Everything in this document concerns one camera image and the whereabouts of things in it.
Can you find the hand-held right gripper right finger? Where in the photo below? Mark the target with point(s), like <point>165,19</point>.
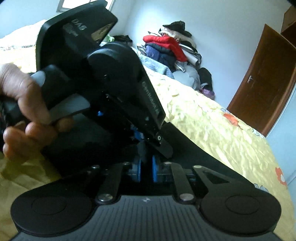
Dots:
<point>155,170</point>

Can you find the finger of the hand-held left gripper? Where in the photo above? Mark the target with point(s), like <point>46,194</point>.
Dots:
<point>136,135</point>
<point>161,144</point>

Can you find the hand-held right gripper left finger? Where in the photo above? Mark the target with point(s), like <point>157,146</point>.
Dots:
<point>139,170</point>

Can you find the black pants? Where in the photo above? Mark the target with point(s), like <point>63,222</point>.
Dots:
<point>196,155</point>

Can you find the person's left hand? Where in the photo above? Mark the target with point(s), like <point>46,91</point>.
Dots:
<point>18,83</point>

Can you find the black bag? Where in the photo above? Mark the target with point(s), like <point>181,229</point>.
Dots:
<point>123,39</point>

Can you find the yellow carrot print bedspread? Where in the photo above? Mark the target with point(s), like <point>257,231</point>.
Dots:
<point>208,120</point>

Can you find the blue quilted blanket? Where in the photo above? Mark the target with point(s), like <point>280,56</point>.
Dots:
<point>157,67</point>

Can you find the navy puffer jacket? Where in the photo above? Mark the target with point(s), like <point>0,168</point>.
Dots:
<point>161,55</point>

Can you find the purple bag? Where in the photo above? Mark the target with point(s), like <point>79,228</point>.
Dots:
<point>208,93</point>

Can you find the grey plastic bag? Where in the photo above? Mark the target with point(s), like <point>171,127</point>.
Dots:
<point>187,78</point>

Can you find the red puffer jacket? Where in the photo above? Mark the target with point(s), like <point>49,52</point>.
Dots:
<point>171,44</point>

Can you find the black backpack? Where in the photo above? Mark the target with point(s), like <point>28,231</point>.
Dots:
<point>205,77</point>

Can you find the sliding glass window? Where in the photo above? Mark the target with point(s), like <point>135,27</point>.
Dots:
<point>60,5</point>

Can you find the pile of clothes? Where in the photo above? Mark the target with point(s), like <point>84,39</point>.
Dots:
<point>182,34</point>

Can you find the brown wooden door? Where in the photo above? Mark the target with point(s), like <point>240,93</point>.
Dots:
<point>261,81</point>

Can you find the white wardrobe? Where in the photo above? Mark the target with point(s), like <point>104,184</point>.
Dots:
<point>286,139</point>

